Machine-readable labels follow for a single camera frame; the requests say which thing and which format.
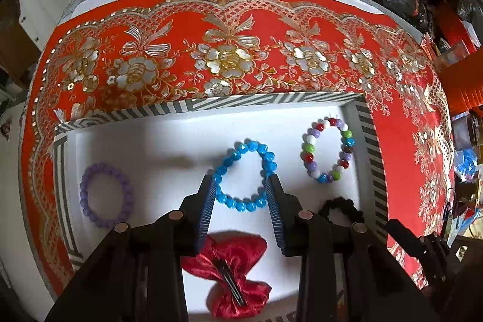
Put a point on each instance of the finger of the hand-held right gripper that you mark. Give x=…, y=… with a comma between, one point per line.
x=405, y=237

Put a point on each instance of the red floral tablecloth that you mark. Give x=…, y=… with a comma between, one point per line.
x=181, y=27

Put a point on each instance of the white tray with striped rim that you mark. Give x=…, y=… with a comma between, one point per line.
x=158, y=163

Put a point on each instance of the black scrunchie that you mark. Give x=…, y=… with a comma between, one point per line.
x=339, y=202

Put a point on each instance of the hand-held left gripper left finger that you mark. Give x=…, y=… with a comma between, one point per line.
x=207, y=209

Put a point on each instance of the blue plastic bag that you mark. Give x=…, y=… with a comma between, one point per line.
x=466, y=160

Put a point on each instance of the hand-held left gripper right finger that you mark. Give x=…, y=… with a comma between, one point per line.
x=273, y=212

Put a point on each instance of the red box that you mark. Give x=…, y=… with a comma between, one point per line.
x=454, y=29

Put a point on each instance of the red satin bow hair clip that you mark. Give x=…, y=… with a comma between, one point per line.
x=241, y=246

